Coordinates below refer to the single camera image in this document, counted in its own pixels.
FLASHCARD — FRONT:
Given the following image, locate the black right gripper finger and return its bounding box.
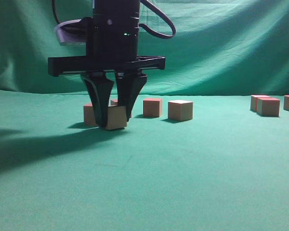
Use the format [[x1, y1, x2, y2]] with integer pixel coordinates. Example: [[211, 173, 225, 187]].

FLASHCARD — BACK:
[[81, 72, 114, 128], [115, 69, 147, 118]]

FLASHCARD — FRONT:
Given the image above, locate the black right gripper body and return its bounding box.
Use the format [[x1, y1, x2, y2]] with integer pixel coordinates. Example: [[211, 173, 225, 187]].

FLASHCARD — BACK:
[[48, 17, 166, 77]]

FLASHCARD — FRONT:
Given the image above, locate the pink wooden cube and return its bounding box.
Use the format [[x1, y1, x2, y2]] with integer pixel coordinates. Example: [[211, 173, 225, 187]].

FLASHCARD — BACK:
[[110, 99, 118, 106], [83, 103, 97, 126], [143, 98, 162, 117], [168, 100, 193, 121]]

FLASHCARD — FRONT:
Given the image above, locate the pink cube third row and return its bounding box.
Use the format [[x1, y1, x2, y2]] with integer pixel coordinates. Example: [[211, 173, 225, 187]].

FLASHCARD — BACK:
[[105, 106, 127, 130]]

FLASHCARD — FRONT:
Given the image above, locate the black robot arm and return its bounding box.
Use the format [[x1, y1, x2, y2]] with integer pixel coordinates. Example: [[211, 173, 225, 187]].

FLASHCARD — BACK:
[[48, 0, 165, 128]]

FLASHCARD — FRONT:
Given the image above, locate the pink cube far row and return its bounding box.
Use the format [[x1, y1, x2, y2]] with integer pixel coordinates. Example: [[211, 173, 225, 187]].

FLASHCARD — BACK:
[[250, 95, 270, 112]]

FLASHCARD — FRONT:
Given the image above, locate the pink cube second row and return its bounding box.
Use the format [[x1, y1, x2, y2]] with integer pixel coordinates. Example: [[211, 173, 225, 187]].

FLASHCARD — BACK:
[[256, 97, 280, 117]]

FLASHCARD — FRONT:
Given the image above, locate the black cable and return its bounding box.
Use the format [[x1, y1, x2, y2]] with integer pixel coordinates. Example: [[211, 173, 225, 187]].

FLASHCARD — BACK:
[[51, 0, 177, 39]]

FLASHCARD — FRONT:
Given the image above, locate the lavender wrist camera mount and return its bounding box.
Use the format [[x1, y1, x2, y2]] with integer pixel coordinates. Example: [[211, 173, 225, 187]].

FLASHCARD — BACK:
[[54, 19, 86, 46]]

